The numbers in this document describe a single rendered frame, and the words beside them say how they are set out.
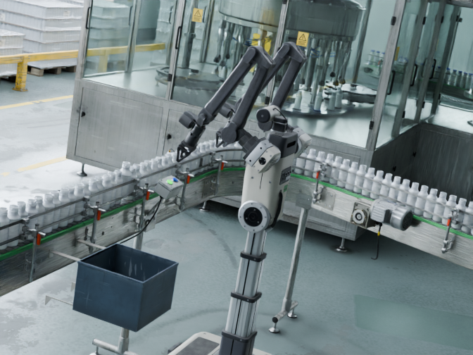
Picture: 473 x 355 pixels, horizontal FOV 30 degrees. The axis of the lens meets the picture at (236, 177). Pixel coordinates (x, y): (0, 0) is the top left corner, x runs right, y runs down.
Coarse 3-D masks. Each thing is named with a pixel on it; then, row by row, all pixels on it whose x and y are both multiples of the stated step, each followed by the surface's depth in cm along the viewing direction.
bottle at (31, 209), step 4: (28, 200) 359; (32, 200) 362; (36, 200) 361; (28, 204) 359; (32, 204) 359; (36, 204) 362; (28, 208) 359; (32, 208) 360; (36, 208) 361; (28, 212) 359; (32, 212) 359; (36, 212) 360; (28, 216) 359; (32, 220) 360; (36, 220) 362; (28, 224) 360; (32, 224) 361; (32, 228) 361; (28, 236) 361
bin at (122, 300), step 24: (96, 264) 378; (120, 264) 391; (144, 264) 387; (168, 264) 382; (72, 288) 398; (96, 288) 362; (120, 288) 357; (144, 288) 355; (168, 288) 377; (96, 312) 364; (120, 312) 359; (144, 312) 361
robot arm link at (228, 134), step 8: (248, 48) 389; (256, 48) 388; (256, 56) 389; (264, 56) 387; (264, 64) 388; (272, 64) 391; (256, 72) 391; (264, 72) 390; (256, 80) 392; (264, 80) 392; (248, 88) 394; (256, 88) 393; (248, 96) 395; (256, 96) 395; (240, 104) 397; (248, 104) 395; (240, 112) 398; (248, 112) 397; (232, 120) 399; (240, 120) 398; (224, 128) 399; (232, 128) 397; (224, 136) 399; (232, 136) 398
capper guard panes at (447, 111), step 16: (448, 16) 844; (464, 16) 839; (448, 32) 847; (464, 32) 841; (448, 48) 849; (464, 48) 844; (432, 64) 858; (448, 64) 852; (464, 64) 846; (432, 80) 861; (448, 80) 855; (464, 80) 849; (432, 96) 864; (448, 96) 858; (464, 96) 852; (432, 112) 866; (448, 112) 860; (464, 112) 854; (464, 128) 857
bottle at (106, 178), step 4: (104, 176) 412; (108, 176) 415; (104, 180) 412; (108, 180) 412; (104, 184) 412; (108, 184) 413; (104, 188) 412; (108, 188) 412; (108, 192) 413; (104, 196) 413; (108, 196) 414; (104, 200) 413; (108, 200) 415; (108, 204) 416; (104, 208) 415; (108, 208) 417
